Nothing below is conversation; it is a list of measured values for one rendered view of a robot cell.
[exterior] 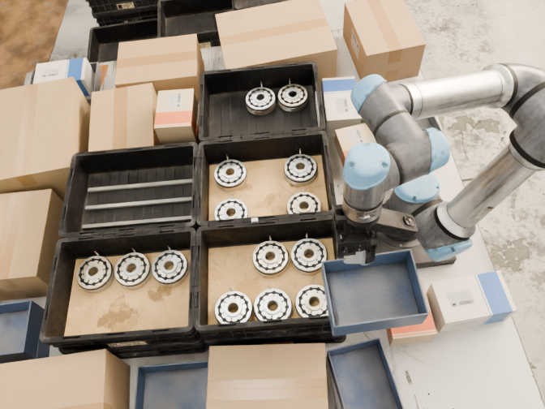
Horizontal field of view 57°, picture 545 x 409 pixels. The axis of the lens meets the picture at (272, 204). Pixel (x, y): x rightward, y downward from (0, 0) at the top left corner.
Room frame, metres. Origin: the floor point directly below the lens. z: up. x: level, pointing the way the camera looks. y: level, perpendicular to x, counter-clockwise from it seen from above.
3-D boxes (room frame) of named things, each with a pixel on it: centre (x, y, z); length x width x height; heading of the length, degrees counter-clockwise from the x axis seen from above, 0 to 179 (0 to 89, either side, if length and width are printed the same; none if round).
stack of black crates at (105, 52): (2.17, 0.64, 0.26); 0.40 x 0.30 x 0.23; 89
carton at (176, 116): (1.15, 0.27, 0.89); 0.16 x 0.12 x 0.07; 174
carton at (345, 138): (1.00, -0.32, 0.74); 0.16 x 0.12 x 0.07; 5
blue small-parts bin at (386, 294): (0.37, -0.19, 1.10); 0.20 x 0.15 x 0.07; 90
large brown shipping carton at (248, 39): (1.47, -0.10, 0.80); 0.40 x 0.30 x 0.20; 93
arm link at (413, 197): (0.69, -0.40, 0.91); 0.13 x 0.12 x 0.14; 17
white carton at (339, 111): (1.20, -0.30, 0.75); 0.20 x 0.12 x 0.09; 175
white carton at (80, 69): (1.54, 0.75, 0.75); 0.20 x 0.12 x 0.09; 89
